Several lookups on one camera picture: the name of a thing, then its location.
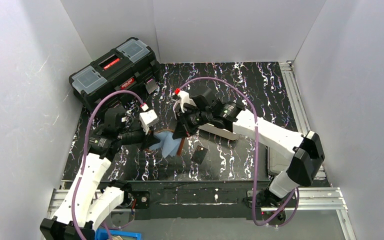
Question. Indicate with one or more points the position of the black VIP card on mat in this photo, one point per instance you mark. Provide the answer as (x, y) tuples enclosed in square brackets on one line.
[(199, 154)]

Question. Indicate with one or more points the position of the brown leather card holder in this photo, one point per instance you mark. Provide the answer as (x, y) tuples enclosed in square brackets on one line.
[(167, 145)]

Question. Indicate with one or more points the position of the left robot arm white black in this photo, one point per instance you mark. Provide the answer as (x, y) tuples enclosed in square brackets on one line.
[(80, 214)]

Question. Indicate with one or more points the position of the black toolbox clear lids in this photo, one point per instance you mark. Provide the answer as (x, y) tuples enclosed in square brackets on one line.
[(131, 66)]

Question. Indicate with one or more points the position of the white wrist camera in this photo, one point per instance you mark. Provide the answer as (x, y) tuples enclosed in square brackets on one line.
[(180, 98), (148, 118)]

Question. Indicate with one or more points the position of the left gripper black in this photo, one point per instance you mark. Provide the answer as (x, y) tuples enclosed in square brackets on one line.
[(147, 139)]

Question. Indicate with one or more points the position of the aluminium frame rail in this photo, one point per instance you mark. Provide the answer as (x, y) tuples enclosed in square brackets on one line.
[(215, 208)]

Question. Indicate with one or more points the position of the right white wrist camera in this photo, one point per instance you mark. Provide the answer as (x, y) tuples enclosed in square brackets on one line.
[(180, 98)]

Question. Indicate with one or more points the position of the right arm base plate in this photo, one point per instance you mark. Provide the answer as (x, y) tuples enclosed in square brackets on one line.
[(269, 200)]

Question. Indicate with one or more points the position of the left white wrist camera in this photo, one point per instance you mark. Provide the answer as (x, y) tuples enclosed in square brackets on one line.
[(148, 118)]

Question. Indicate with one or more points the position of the blue plastic bin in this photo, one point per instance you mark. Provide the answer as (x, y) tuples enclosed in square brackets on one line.
[(102, 234)]

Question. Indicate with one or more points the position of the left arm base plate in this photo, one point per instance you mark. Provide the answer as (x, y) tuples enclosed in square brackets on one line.
[(135, 200)]

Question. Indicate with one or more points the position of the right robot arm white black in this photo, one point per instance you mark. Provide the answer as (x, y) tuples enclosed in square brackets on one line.
[(230, 119)]

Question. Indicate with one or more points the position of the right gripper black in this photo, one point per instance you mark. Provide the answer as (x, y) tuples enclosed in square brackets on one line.
[(185, 121)]

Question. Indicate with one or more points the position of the white oblong tray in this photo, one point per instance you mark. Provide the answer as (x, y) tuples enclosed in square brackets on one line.
[(223, 133)]

